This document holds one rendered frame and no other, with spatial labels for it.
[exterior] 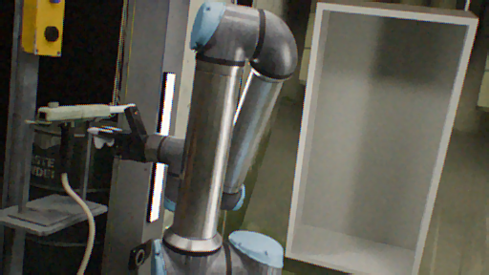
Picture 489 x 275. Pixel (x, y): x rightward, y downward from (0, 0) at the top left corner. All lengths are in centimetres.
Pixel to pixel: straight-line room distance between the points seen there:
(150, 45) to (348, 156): 115
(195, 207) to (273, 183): 236
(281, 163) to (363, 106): 121
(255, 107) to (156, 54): 87
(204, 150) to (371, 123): 151
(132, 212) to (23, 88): 72
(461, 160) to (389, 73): 128
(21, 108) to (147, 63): 55
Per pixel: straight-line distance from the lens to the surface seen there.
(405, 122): 256
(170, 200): 151
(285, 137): 369
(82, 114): 173
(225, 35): 113
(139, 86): 212
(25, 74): 178
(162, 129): 210
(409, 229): 277
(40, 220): 171
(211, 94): 114
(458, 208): 350
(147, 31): 211
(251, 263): 131
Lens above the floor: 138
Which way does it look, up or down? 9 degrees down
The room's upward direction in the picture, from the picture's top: 8 degrees clockwise
